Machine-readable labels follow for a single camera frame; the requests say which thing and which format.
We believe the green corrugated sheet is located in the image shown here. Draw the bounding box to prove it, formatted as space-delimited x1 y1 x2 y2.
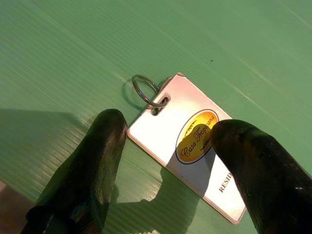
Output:
0 0 312 234

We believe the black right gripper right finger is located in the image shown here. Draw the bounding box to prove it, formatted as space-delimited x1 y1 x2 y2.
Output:
210 118 312 234

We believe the silver key ring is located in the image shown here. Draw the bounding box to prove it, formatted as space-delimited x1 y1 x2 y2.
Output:
131 74 172 109

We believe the white key card tag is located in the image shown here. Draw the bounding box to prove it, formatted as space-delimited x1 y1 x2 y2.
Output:
127 72 247 224

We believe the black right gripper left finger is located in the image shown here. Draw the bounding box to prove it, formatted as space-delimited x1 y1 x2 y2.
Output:
20 108 128 234

